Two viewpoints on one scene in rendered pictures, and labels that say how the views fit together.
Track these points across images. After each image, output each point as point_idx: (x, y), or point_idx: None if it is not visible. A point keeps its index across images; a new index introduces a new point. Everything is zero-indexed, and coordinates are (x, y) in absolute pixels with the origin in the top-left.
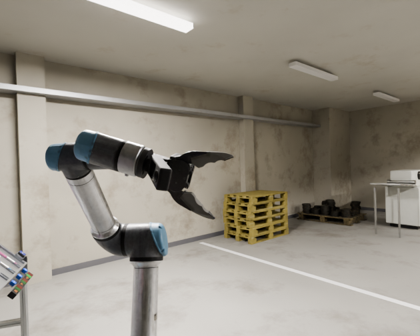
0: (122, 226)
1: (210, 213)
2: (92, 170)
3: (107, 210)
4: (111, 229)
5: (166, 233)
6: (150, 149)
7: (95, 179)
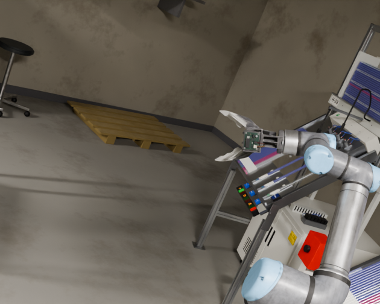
0: (314, 277)
1: (219, 156)
2: (343, 185)
3: (327, 239)
4: (318, 269)
5: (254, 280)
6: (280, 129)
7: (339, 195)
